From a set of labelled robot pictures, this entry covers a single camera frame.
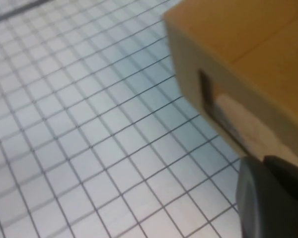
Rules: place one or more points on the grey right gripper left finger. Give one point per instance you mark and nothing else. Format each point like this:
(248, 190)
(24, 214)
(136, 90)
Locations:
(248, 198)

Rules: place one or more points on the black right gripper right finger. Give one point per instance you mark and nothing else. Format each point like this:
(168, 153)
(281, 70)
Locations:
(295, 198)

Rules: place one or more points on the white grid tablecloth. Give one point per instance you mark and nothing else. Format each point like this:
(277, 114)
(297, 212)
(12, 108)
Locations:
(89, 136)

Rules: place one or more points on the dark grey tape strip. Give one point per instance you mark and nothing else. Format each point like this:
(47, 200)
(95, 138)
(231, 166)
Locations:
(15, 12)

